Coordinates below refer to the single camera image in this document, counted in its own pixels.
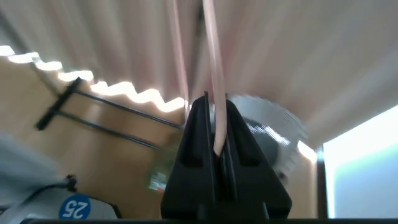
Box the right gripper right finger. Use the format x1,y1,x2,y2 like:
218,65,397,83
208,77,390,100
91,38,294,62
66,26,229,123
216,99,293,219

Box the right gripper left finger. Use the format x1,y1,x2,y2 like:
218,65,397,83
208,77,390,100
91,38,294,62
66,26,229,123
160,90,218,219

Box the pale grey shorts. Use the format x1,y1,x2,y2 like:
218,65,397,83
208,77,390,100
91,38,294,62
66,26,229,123
0,130,79,215

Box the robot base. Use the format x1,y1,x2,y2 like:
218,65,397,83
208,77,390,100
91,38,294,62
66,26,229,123
0,186,123,220

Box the white laundry basket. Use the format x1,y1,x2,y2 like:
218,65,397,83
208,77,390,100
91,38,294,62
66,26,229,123
228,95,309,185

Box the black clothes rack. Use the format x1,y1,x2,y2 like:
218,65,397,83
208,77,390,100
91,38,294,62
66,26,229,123
34,0,206,151

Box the beige curtain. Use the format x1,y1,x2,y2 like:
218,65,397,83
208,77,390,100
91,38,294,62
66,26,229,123
0,0,398,151

